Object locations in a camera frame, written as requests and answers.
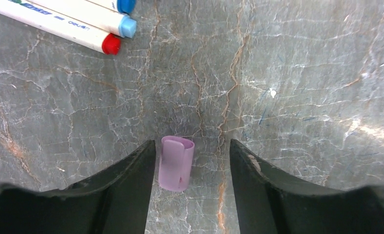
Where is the red capped white marker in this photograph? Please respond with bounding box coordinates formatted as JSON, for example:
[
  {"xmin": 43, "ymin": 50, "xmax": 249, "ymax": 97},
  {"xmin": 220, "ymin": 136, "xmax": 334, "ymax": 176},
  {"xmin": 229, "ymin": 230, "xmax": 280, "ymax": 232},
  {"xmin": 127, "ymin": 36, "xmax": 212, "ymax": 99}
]
[{"xmin": 0, "ymin": 0, "xmax": 121, "ymax": 55}]

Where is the light blue capped marker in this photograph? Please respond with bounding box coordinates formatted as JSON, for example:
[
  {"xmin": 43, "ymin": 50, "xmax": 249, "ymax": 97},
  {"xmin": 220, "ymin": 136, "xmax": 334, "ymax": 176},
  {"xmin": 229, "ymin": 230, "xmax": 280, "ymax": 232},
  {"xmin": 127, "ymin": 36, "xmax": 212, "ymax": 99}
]
[{"xmin": 32, "ymin": 0, "xmax": 137, "ymax": 38}]

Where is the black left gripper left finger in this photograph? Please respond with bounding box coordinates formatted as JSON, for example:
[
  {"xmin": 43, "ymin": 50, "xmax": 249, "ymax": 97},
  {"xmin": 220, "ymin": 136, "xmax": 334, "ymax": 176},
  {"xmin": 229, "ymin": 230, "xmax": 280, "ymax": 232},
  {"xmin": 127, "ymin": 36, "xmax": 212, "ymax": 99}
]
[{"xmin": 0, "ymin": 140, "xmax": 156, "ymax": 234}]

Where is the blue capped white marker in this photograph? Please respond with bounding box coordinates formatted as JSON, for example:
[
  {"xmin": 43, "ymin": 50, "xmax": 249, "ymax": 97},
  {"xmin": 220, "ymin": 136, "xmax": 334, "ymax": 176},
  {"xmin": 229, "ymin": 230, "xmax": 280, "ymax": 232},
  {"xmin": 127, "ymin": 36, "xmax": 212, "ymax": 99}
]
[{"xmin": 89, "ymin": 0, "xmax": 137, "ymax": 14}]

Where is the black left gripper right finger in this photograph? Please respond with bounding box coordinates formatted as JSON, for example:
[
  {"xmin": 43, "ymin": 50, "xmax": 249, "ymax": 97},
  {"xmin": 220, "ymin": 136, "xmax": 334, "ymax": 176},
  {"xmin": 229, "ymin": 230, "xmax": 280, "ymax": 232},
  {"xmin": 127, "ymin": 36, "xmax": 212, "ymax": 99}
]
[{"xmin": 229, "ymin": 139, "xmax": 384, "ymax": 234}]

